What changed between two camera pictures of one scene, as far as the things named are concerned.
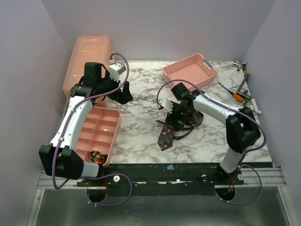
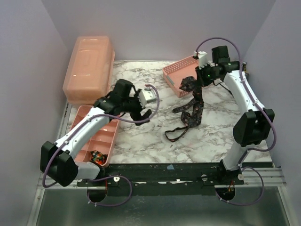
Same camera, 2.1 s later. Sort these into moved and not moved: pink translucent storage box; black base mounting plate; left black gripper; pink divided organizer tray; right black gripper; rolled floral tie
Moved: right black gripper; left black gripper
Not moved: black base mounting plate; rolled floral tie; pink translucent storage box; pink divided organizer tray
